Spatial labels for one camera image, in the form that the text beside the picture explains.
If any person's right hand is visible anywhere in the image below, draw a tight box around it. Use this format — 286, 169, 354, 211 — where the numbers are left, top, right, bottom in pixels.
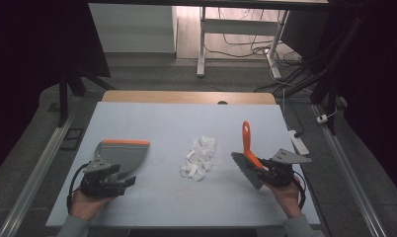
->
263, 175, 303, 219

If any pile of white paper scraps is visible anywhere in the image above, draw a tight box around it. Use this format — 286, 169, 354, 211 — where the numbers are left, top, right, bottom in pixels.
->
179, 135, 218, 183

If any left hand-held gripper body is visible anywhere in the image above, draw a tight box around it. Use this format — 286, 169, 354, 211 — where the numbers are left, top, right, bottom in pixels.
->
79, 156, 128, 199

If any person's left hand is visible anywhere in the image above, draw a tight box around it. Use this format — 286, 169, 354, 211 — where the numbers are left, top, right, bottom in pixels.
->
68, 189, 115, 222

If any black floor socket cover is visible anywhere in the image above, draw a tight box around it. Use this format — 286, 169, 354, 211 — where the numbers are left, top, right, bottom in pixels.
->
59, 127, 86, 152

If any light blue table mat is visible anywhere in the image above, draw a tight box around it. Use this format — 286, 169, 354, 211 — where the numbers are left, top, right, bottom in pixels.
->
45, 101, 321, 229

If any white power strip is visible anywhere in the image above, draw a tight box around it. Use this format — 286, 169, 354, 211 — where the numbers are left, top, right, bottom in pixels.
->
287, 129, 310, 157

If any tangle of floor cables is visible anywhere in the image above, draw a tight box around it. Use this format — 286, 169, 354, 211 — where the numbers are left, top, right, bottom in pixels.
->
204, 8, 306, 95

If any grey brush with orange handle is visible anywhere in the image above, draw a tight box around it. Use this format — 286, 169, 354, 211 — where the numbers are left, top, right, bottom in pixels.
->
230, 119, 268, 192

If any aluminium rail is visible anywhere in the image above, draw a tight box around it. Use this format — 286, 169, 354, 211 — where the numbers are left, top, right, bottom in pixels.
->
312, 104, 388, 237
0, 113, 76, 237

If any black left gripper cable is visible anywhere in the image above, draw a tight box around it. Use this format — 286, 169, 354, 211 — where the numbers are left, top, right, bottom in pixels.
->
65, 161, 92, 213

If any grey dustpan with orange edge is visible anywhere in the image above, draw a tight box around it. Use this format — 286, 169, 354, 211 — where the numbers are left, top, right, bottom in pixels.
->
94, 139, 151, 181

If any black metal stand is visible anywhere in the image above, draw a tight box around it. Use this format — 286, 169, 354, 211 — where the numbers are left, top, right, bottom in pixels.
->
275, 14, 372, 136
55, 63, 117, 128

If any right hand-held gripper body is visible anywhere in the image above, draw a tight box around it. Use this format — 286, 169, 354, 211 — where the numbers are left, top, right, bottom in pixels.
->
258, 147, 313, 190

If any dark curtain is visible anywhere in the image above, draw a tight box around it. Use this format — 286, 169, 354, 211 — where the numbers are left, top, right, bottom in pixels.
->
0, 0, 112, 181
281, 0, 397, 201

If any white desk frame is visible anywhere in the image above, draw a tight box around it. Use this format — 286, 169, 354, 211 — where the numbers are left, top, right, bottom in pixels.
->
196, 5, 290, 80

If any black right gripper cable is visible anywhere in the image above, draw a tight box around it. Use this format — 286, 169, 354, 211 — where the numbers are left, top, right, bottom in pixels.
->
292, 177, 307, 210

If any white cabinet panel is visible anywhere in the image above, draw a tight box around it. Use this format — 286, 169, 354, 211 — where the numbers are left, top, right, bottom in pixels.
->
88, 2, 179, 54

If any wooden table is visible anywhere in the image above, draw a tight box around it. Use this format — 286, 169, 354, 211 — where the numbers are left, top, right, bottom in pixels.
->
101, 90, 278, 106

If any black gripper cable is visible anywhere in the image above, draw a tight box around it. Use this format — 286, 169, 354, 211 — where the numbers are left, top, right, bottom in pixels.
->
65, 161, 92, 213
292, 177, 307, 210

